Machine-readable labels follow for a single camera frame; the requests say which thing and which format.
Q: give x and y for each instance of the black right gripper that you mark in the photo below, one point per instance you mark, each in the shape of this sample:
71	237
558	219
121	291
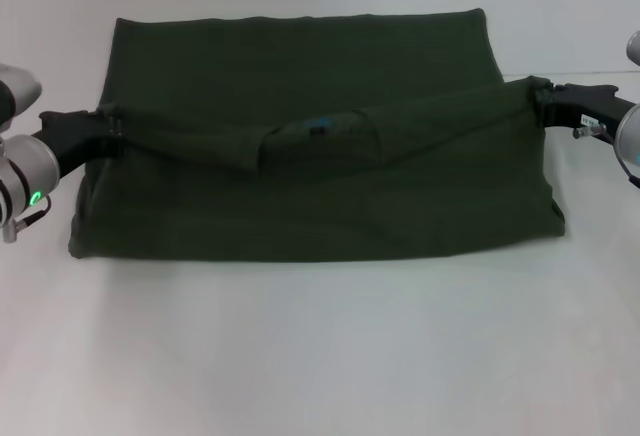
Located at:
585	106

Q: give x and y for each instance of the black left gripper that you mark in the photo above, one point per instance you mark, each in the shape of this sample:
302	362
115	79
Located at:
70	138

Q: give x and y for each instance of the dark green FREE t-shirt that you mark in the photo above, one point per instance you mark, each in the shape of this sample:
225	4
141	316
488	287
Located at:
320	196

